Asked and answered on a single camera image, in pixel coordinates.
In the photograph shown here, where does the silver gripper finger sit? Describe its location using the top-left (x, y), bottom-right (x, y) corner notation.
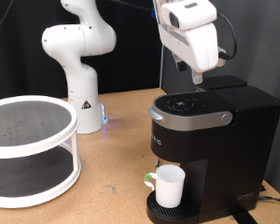
top-left (191, 69), bottom-right (204, 86)
top-left (172, 53), bottom-right (189, 73)

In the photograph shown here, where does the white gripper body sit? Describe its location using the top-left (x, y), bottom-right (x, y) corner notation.
top-left (158, 21), bottom-right (220, 73)

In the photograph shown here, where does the silver Keurig handle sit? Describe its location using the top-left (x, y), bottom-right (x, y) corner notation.
top-left (147, 105), bottom-right (233, 132)

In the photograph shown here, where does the white mug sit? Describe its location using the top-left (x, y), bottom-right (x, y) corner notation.
top-left (143, 163), bottom-right (186, 209)

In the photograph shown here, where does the black Keurig brew head lid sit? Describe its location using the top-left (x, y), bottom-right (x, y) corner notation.
top-left (153, 91), bottom-right (237, 118)

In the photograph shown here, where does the black Keurig coffee machine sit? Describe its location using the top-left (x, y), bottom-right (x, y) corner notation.
top-left (146, 74), bottom-right (280, 224)

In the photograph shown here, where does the black Keurig drip tray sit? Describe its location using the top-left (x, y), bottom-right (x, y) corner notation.
top-left (147, 189), bottom-right (199, 224)

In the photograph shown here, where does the black tape strip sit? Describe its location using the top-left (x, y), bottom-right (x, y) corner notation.
top-left (230, 203), bottom-right (259, 224)

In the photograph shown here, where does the white two-tier turntable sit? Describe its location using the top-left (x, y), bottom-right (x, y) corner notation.
top-left (0, 94), bottom-right (82, 209)

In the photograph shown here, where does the black robot wrist cable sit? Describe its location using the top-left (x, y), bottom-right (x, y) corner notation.
top-left (217, 12), bottom-right (238, 61)

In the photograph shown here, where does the black Keurig power cable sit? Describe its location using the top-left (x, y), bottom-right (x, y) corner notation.
top-left (258, 195), bottom-right (280, 206)

